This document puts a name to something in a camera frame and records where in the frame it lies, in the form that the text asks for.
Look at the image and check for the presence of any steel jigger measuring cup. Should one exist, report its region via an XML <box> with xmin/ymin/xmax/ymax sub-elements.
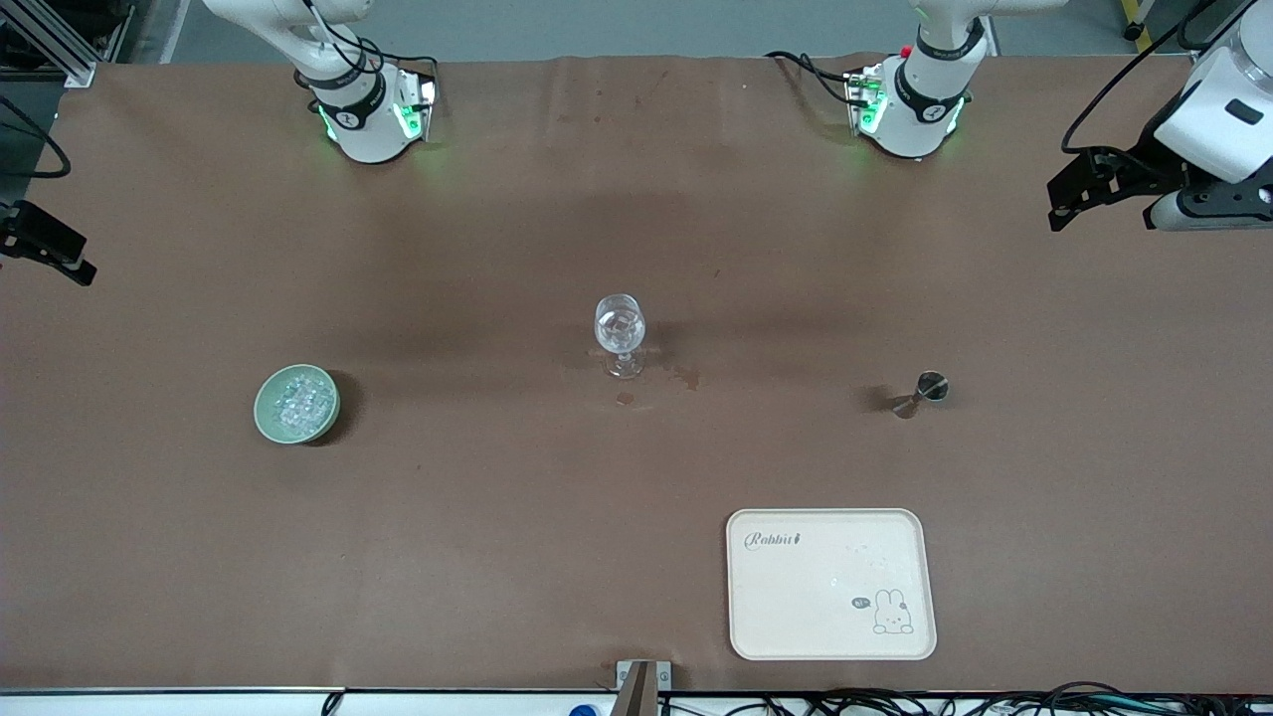
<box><xmin>892</xmin><ymin>370</ymin><xmax>951</xmax><ymax>421</ymax></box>

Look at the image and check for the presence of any pile of clear ice cubes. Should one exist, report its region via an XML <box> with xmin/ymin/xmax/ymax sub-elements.
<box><xmin>271</xmin><ymin>370</ymin><xmax>334</xmax><ymax>437</ymax></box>

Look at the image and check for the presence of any clear wine glass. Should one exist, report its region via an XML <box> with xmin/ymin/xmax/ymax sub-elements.
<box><xmin>594</xmin><ymin>293</ymin><xmax>647</xmax><ymax>381</ymax></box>

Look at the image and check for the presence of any green ceramic bowl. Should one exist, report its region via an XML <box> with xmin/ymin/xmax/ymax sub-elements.
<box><xmin>254</xmin><ymin>364</ymin><xmax>342</xmax><ymax>446</ymax></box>

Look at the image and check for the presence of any cream rabbit print tray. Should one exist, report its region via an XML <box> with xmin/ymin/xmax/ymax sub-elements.
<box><xmin>726</xmin><ymin>508</ymin><xmax>939</xmax><ymax>662</ymax></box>

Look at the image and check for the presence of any brown table cover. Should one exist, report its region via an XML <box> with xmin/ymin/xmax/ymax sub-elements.
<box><xmin>0</xmin><ymin>55</ymin><xmax>1273</xmax><ymax>694</ymax></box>

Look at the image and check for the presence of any aluminium frame profile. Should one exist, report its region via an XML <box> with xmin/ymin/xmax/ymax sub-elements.
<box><xmin>0</xmin><ymin>0</ymin><xmax>97</xmax><ymax>89</ymax></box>

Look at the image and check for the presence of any black left arm base cable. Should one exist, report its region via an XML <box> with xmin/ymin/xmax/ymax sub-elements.
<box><xmin>764</xmin><ymin>50</ymin><xmax>868</xmax><ymax>108</ymax></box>

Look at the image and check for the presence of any black arm base cable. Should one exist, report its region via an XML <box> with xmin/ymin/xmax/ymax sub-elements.
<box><xmin>296</xmin><ymin>0</ymin><xmax>441</xmax><ymax>86</ymax></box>
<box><xmin>764</xmin><ymin>50</ymin><xmax>868</xmax><ymax>108</ymax></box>

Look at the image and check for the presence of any black right arm base cable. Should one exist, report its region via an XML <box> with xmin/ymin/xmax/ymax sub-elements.
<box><xmin>296</xmin><ymin>0</ymin><xmax>441</xmax><ymax>86</ymax></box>

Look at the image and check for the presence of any black cable bundle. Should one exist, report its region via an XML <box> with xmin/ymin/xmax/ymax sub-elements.
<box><xmin>656</xmin><ymin>681</ymin><xmax>1273</xmax><ymax>716</ymax></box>

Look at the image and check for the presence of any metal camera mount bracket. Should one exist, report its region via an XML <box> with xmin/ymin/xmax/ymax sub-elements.
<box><xmin>615</xmin><ymin>659</ymin><xmax>672</xmax><ymax>716</ymax></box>

